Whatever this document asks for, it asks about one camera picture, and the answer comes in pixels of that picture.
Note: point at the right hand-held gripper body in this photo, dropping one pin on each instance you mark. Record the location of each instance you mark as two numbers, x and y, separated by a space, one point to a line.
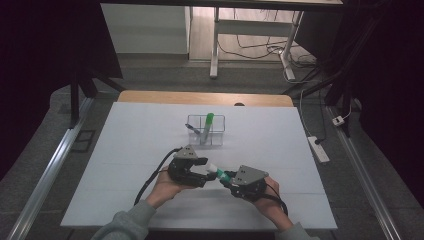
250 183

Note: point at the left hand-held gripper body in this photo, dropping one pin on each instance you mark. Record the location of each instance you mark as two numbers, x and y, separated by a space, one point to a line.
181 170

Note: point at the clear plastic organizer box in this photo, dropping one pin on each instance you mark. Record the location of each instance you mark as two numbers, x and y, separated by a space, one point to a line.
218 138

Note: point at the blue pen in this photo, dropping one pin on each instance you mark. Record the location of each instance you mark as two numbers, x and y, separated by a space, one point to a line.
192 128

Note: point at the person's left hand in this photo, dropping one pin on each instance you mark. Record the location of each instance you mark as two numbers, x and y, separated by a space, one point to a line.
163 190

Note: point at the person's right hand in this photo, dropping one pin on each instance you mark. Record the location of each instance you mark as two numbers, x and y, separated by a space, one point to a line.
273 206

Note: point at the wooden table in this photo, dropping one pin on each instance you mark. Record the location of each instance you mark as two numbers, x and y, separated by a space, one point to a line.
200 97

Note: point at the white table cover sheet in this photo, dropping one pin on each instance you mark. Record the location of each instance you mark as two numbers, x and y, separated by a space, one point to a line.
116 160

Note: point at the white power strip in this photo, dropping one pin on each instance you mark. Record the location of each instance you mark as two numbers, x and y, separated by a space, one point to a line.
319 150

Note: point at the small white adapter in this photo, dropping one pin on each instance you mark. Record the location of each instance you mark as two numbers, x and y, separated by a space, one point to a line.
338 120

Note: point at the black metal stand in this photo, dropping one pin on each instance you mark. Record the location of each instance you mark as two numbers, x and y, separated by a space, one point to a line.
74 100
336 91

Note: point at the white-framed desk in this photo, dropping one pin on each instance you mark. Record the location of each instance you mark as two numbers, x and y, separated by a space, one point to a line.
250 27

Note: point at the black curtain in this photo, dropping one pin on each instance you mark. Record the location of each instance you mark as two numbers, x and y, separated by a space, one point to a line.
393 83
33 66

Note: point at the aluminium floor rail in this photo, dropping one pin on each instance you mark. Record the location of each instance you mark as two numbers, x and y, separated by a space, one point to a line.
363 173
50 173

